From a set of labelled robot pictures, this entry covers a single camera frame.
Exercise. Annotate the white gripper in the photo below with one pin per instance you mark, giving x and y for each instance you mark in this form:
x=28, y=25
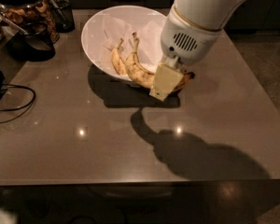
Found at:
x=187, y=40

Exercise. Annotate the spotted banana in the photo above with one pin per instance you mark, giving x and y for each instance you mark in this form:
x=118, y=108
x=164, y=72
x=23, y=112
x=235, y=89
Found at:
x=141, y=76
x=117, y=60

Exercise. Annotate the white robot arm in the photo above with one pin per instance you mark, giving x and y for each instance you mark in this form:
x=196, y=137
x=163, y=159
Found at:
x=208, y=14

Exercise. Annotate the white bowl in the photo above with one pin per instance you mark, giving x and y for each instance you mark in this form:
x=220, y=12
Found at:
x=93, y=36

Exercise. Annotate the white paper liner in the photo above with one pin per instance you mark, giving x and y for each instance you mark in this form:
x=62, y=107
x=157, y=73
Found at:
x=149, y=50

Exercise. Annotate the black mesh cup rear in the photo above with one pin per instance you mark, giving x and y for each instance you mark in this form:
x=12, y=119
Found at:
x=62, y=14

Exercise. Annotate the black mesh cup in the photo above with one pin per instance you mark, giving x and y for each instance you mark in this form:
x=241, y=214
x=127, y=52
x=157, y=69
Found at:
x=62, y=14
x=36, y=46

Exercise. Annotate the black mesh cup front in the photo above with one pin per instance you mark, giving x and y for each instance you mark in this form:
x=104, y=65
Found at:
x=36, y=46

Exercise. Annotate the glass jar with snacks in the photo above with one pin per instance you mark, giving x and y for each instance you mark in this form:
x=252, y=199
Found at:
x=23, y=12

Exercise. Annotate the metal spoon handle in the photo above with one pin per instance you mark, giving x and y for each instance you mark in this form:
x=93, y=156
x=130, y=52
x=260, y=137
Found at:
x=13, y=25

